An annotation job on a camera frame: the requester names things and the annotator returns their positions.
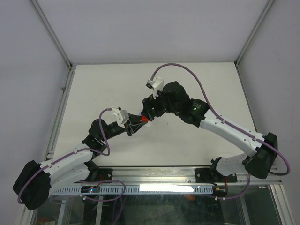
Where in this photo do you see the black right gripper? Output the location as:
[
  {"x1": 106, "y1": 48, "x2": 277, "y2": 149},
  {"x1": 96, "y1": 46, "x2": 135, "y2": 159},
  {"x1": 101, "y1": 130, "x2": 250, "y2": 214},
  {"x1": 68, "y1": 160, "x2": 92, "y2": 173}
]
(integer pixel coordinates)
[{"x1": 141, "y1": 86, "x2": 180, "y2": 121}]

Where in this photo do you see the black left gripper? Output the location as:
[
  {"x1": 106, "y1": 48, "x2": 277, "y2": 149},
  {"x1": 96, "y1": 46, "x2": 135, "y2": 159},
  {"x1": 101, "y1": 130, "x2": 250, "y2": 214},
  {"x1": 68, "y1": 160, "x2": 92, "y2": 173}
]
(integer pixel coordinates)
[{"x1": 101, "y1": 112, "x2": 147, "y2": 142}]

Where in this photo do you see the orange round charging case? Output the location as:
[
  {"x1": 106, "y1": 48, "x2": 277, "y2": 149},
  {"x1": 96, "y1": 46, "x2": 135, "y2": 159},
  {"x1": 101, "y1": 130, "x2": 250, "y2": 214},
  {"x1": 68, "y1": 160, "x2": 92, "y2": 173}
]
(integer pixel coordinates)
[{"x1": 141, "y1": 116, "x2": 150, "y2": 122}]

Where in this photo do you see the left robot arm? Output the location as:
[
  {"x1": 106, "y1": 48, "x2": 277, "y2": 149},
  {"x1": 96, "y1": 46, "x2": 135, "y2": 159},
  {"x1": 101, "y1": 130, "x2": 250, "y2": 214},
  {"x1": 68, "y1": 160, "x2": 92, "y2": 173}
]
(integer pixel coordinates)
[{"x1": 13, "y1": 108, "x2": 150, "y2": 210}]

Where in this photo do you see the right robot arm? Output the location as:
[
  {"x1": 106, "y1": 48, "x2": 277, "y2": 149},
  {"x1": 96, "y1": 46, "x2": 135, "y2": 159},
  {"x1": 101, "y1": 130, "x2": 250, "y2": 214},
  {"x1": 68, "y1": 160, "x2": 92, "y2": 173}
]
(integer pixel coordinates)
[{"x1": 142, "y1": 79, "x2": 278, "y2": 183}]

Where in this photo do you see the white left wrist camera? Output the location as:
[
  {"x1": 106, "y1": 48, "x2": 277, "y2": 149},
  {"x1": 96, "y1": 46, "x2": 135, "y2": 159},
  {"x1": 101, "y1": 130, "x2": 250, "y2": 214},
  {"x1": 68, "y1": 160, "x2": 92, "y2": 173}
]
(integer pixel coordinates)
[{"x1": 111, "y1": 107, "x2": 129, "y2": 128}]

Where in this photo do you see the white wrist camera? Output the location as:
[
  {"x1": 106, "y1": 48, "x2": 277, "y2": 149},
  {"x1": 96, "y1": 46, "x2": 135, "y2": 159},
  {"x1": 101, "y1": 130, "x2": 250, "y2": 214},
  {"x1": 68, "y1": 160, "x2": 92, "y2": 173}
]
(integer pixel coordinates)
[
  {"x1": 146, "y1": 76, "x2": 164, "y2": 99},
  {"x1": 111, "y1": 107, "x2": 129, "y2": 128}
]

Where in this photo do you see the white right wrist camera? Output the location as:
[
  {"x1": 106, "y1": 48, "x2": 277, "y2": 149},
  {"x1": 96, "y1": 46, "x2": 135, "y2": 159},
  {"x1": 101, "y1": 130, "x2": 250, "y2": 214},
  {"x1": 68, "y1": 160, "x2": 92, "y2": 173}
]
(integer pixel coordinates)
[{"x1": 146, "y1": 76, "x2": 164, "y2": 99}]

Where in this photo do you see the aluminium mounting rail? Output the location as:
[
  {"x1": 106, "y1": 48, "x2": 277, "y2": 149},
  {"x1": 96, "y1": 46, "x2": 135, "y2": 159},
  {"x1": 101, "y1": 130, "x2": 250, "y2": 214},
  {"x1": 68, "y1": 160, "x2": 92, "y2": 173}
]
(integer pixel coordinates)
[{"x1": 99, "y1": 166, "x2": 282, "y2": 186}]

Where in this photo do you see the white slotted cable duct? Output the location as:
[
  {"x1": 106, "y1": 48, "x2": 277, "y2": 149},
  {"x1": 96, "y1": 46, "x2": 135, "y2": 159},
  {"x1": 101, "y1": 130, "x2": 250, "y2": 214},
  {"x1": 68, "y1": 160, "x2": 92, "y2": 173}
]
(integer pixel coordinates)
[{"x1": 54, "y1": 184, "x2": 213, "y2": 195}]

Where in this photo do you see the aluminium frame post left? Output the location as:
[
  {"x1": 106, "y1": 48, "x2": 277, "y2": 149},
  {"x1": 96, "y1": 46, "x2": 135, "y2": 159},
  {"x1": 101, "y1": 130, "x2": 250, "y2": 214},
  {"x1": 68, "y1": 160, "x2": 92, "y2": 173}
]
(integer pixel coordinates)
[{"x1": 29, "y1": 0, "x2": 73, "y2": 68}]

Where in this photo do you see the aluminium frame post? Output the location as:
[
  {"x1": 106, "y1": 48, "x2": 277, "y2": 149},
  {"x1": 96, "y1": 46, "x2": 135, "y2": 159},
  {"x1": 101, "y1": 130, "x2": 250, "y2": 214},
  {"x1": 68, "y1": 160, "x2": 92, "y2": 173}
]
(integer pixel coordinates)
[
  {"x1": 234, "y1": 0, "x2": 276, "y2": 68},
  {"x1": 29, "y1": 0, "x2": 73, "y2": 68}
]

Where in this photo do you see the aluminium frame post right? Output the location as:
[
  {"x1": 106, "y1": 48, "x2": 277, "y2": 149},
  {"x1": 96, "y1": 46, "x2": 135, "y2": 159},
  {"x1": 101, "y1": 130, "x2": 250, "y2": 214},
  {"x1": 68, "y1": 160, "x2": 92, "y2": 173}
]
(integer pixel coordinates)
[{"x1": 234, "y1": 0, "x2": 276, "y2": 68}]

